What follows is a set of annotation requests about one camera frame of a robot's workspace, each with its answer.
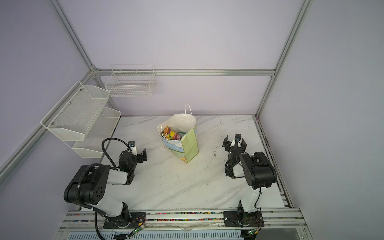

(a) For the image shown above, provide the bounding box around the aluminium frame post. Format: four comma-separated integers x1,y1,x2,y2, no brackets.
48,0,96,73

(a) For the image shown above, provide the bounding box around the orange snack box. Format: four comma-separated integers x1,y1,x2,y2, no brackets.
162,126,181,141

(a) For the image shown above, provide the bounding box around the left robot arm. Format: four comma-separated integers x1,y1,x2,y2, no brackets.
64,149,147,226

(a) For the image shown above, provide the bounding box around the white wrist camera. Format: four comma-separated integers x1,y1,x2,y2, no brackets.
234,134,242,147
128,141,138,156

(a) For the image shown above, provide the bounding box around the white wire wall basket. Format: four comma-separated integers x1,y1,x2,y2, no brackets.
105,65,157,97

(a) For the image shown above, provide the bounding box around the white mesh wall shelf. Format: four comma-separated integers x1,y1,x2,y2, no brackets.
41,81,121,159

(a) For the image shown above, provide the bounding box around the right rear frame post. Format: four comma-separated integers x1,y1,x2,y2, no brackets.
255,0,313,120

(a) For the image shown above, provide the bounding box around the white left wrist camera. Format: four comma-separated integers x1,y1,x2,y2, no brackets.
128,141,138,156

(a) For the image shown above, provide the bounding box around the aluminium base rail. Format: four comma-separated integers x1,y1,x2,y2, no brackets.
55,208,313,240

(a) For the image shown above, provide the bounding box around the black corrugated cable hose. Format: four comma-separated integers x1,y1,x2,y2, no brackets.
74,137,130,240

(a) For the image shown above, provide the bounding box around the white green paper bag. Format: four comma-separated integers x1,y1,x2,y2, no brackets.
157,104,199,163

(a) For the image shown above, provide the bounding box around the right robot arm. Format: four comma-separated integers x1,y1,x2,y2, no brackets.
223,134,278,230

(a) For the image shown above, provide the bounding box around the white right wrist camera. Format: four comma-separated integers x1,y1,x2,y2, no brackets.
234,134,242,147

